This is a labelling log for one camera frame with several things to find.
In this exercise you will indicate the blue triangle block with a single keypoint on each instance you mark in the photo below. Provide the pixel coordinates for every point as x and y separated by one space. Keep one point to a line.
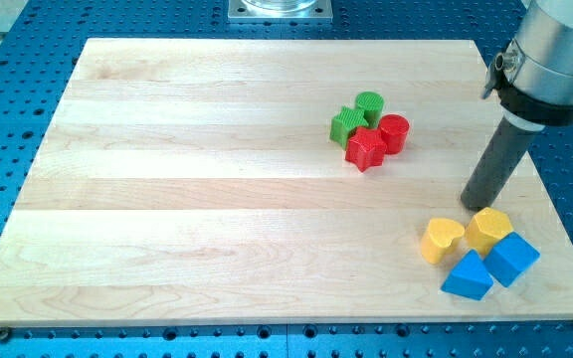
469 278

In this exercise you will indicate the red cylinder block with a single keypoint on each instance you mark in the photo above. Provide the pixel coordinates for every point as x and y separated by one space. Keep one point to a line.
394 129

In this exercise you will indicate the yellow hexagon block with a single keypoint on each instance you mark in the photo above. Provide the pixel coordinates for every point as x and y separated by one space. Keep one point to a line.
486 228

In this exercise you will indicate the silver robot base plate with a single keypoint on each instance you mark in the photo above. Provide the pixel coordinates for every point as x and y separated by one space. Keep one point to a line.
272 11

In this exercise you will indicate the red star block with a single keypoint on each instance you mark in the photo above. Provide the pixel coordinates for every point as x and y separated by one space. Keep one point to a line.
365 148

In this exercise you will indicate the green cylinder block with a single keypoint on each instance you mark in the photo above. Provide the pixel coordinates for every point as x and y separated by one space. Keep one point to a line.
371 103

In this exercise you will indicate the yellow heart block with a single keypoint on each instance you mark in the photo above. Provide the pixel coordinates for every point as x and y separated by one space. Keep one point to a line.
440 238

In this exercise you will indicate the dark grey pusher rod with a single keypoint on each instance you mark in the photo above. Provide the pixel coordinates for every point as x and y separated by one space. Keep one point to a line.
501 156

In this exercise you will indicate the light wooden board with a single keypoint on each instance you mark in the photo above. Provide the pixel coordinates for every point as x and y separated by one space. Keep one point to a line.
185 182

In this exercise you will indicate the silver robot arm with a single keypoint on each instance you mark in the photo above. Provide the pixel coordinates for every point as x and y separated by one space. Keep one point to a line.
533 74

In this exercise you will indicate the blue perforated breadboard table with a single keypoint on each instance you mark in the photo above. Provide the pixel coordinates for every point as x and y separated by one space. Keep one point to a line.
38 53

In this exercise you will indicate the green star block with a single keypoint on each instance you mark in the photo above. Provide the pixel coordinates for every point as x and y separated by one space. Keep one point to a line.
344 125

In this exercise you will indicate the blue cube block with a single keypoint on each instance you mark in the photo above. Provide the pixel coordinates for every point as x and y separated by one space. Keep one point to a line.
510 258

